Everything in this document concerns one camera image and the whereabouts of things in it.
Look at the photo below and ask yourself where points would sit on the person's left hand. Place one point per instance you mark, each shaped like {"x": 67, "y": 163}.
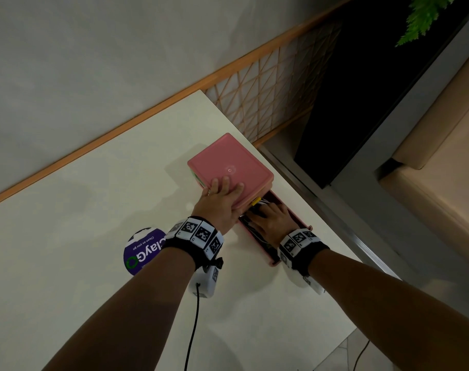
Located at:
{"x": 219, "y": 210}

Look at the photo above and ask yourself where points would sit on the person's right hand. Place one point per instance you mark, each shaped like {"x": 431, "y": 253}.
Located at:
{"x": 275, "y": 226}

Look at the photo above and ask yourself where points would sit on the pink box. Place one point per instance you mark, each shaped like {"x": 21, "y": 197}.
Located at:
{"x": 230, "y": 162}

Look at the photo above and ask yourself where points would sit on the person's right forearm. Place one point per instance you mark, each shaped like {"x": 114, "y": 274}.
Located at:
{"x": 393, "y": 312}

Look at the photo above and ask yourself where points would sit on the person's left forearm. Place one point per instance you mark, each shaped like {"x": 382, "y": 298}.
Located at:
{"x": 130, "y": 312}

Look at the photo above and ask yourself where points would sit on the black planter box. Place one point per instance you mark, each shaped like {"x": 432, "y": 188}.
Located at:
{"x": 346, "y": 104}

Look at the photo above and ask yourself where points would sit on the metal floor strip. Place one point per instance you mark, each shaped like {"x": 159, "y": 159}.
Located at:
{"x": 335, "y": 220}

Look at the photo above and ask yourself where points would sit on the round purple sticker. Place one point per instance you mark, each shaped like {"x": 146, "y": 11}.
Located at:
{"x": 141, "y": 255}

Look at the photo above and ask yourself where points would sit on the white table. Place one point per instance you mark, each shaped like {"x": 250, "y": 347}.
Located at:
{"x": 64, "y": 305}

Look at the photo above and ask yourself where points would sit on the beige furniture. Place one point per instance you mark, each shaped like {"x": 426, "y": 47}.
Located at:
{"x": 447, "y": 150}

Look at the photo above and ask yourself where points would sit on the green plant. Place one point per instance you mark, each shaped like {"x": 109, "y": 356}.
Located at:
{"x": 424, "y": 15}

